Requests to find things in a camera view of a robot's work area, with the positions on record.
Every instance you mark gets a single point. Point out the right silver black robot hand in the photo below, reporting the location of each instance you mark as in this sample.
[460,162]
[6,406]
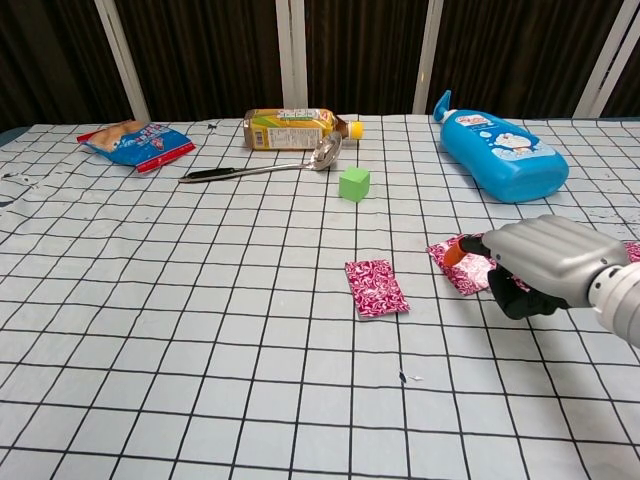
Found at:
[550,255]

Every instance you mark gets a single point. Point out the pink patterned packet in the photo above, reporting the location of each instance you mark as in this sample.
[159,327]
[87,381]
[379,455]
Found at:
[465,272]
[376,287]

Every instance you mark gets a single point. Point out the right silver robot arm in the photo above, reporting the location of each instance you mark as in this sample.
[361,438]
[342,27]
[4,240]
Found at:
[620,300]

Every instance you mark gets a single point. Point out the blue detergent bottle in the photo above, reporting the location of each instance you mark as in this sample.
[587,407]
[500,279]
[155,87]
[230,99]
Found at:
[505,160]

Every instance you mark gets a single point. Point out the green foam cube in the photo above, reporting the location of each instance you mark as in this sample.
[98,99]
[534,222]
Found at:
[354,185]

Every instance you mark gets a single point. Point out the yellow tea bottle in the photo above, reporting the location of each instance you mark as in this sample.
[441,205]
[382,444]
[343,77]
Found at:
[290,130]

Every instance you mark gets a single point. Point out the white black checked tablecloth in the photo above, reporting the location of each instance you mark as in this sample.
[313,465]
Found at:
[225,325]

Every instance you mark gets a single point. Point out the blue red snack bag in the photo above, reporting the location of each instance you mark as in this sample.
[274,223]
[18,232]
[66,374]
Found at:
[135,145]

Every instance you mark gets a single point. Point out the blue table padding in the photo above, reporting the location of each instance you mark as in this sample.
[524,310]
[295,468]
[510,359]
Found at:
[6,135]

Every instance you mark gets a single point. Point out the white frame post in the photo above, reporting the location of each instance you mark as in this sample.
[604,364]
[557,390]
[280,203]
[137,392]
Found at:
[602,60]
[122,55]
[427,55]
[292,55]

